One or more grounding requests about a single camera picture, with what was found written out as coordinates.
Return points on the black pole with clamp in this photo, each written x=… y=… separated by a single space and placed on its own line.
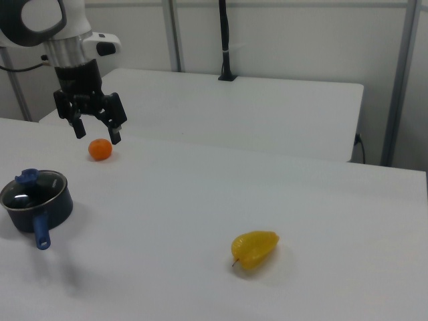
x=225 y=33

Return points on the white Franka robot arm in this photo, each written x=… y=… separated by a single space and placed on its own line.
x=73 y=20

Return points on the aluminium frame post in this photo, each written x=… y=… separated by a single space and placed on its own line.
x=403 y=83
x=175 y=33

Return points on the orange mandarin fruit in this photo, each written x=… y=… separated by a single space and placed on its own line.
x=99 y=150

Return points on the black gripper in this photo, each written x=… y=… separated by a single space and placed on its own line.
x=78 y=83

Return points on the glass lid with blue knob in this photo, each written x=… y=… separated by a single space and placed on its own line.
x=28 y=177

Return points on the white side table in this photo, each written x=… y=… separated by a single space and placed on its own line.
x=234 y=107

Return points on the yellow starfruit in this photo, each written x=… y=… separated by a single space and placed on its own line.
x=254 y=249

